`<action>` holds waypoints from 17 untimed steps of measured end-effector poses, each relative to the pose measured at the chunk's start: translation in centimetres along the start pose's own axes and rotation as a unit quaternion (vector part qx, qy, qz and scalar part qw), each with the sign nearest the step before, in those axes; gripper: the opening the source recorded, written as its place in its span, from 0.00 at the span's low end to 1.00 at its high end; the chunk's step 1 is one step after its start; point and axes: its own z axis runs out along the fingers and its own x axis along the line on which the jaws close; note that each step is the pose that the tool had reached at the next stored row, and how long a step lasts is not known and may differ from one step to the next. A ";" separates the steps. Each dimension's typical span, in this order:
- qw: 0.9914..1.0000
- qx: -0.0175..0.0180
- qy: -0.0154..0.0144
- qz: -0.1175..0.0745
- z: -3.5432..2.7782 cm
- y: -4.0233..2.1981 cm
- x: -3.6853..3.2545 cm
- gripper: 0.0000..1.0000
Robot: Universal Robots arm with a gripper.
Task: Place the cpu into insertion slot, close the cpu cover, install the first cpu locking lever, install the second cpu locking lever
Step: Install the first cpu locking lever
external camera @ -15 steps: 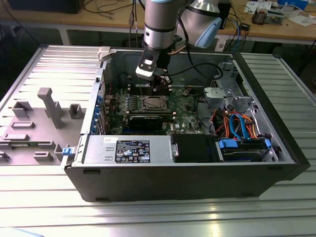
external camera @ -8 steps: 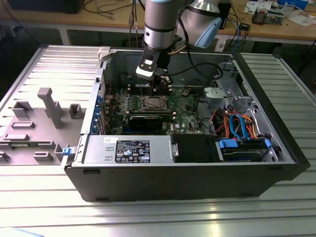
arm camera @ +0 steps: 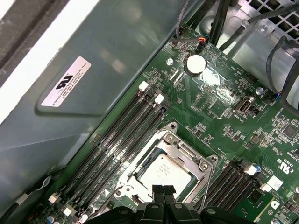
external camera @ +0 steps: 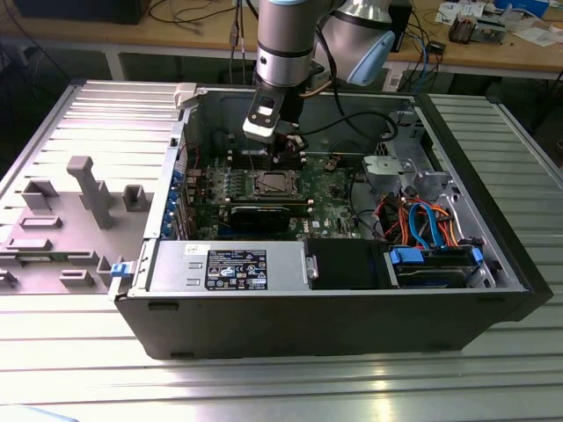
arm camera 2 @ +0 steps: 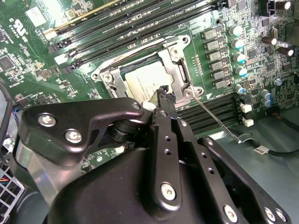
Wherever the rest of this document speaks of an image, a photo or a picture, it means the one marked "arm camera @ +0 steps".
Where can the silver coin battery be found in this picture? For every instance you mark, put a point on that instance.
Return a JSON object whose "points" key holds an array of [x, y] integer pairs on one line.
{"points": [[195, 65]]}

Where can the metal socket cover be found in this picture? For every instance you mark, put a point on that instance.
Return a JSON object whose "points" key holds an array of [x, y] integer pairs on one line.
{"points": [[184, 149]]}

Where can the white case label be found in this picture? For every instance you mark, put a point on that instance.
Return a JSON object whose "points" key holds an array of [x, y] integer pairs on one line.
{"points": [[66, 81]]}

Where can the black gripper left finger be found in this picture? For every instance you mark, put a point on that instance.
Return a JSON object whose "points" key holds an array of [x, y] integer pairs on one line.
{"points": [[151, 213]]}

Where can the black open PC case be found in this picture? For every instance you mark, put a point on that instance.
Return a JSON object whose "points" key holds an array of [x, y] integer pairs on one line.
{"points": [[105, 35]]}

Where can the silver drive cage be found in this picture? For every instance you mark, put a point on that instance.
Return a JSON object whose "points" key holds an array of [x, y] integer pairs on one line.
{"points": [[240, 7]]}

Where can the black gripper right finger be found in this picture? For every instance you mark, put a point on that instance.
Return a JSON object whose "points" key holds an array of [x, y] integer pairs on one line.
{"points": [[180, 213]]}

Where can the silver green CPU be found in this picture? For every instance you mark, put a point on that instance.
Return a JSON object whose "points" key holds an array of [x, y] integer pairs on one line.
{"points": [[163, 172]]}

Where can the CPU socket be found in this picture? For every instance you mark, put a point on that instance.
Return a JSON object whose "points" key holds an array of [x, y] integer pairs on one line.
{"points": [[168, 133]]}

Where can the green motherboard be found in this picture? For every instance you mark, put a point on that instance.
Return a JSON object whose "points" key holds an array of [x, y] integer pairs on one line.
{"points": [[233, 140]]}

